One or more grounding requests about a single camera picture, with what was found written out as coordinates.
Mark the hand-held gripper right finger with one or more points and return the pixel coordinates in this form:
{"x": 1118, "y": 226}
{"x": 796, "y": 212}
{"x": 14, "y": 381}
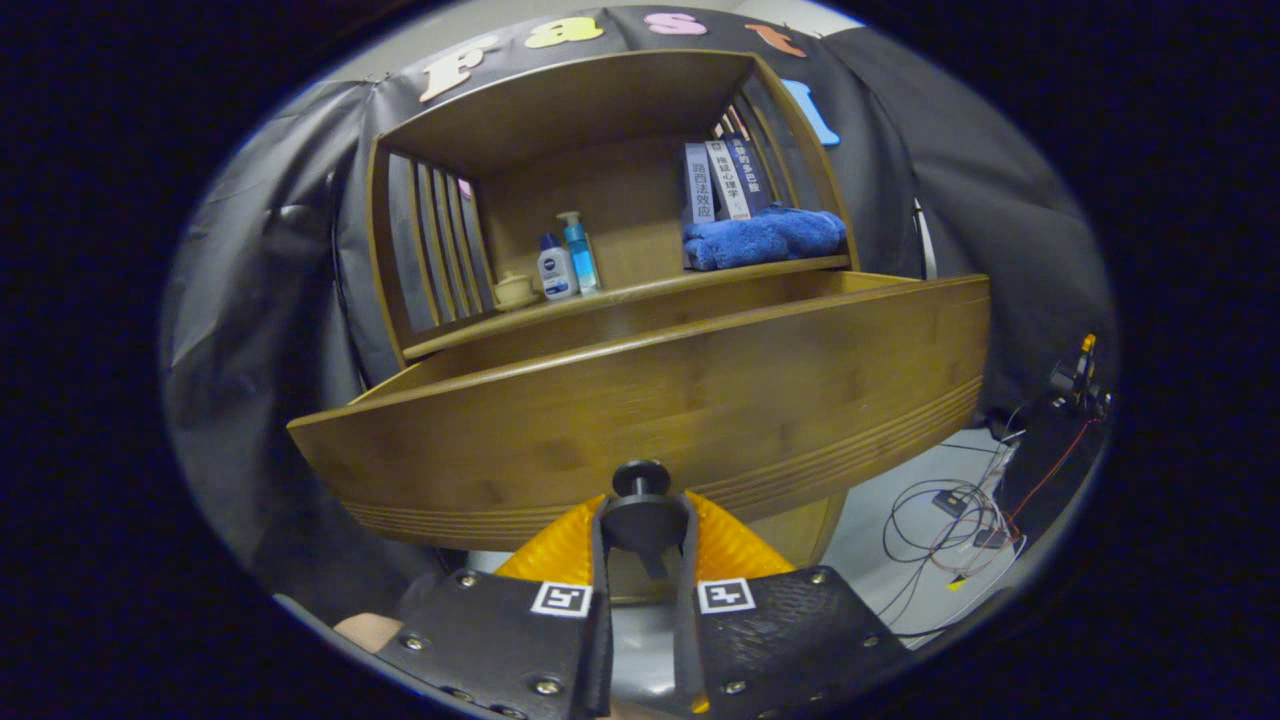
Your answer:
{"x": 790, "y": 640}

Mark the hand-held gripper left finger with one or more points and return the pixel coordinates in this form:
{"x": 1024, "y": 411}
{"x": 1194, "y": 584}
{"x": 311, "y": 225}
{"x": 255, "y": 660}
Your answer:
{"x": 500, "y": 640}

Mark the wooden cabinet door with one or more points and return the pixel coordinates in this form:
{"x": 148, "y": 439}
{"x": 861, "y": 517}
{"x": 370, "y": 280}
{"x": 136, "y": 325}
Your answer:
{"x": 800, "y": 530}

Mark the wooden countertop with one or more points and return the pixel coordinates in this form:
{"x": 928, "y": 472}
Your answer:
{"x": 650, "y": 289}

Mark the wooden cabinet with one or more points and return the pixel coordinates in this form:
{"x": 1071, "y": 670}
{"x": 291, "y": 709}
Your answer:
{"x": 600, "y": 110}

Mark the person's leg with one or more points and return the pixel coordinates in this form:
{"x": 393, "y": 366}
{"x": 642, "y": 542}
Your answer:
{"x": 368, "y": 630}

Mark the cream lidded teacup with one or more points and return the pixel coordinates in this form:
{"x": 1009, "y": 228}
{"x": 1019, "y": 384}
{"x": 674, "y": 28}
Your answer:
{"x": 515, "y": 292}

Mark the white bottle with blue cap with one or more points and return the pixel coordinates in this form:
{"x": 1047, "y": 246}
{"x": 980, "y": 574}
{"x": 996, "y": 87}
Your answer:
{"x": 557, "y": 272}

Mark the blue pump bottle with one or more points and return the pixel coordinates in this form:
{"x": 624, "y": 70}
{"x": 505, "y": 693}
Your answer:
{"x": 582, "y": 255}

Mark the folded blue towel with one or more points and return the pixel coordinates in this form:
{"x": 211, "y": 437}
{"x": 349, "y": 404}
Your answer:
{"x": 765, "y": 238}

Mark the white book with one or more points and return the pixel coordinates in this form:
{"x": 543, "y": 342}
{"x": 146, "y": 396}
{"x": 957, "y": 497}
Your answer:
{"x": 727, "y": 180}

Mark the dark blue book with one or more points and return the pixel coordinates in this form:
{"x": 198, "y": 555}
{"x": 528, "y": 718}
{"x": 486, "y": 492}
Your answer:
{"x": 752, "y": 172}

